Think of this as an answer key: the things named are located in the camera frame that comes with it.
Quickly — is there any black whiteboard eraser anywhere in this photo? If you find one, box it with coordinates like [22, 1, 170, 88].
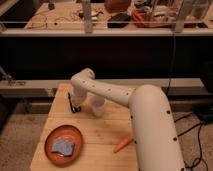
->
[67, 92, 81, 113]

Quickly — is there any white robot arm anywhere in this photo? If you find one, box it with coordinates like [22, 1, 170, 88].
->
[71, 68, 186, 171]

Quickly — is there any clear plastic cup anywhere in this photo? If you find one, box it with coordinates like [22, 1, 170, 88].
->
[89, 95, 105, 117]

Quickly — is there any orange carrot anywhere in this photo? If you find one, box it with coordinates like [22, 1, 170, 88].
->
[113, 133, 133, 153]

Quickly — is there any black bowl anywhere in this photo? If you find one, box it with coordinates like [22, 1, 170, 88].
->
[107, 13, 131, 28]

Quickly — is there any orange plate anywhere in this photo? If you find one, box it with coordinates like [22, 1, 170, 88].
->
[44, 125, 83, 166]

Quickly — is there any blue sponge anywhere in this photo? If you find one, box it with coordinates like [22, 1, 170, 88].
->
[51, 138, 75, 157]

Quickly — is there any red container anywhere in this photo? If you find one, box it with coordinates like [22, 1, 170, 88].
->
[131, 7, 168, 29]

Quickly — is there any grey metal post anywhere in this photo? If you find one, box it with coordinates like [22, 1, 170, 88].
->
[173, 0, 193, 33]
[82, 0, 93, 34]

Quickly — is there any black floor cable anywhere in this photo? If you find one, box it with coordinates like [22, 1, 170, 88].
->
[173, 111, 210, 171]

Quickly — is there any grey metal post right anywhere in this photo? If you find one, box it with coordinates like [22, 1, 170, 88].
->
[173, 0, 193, 33]

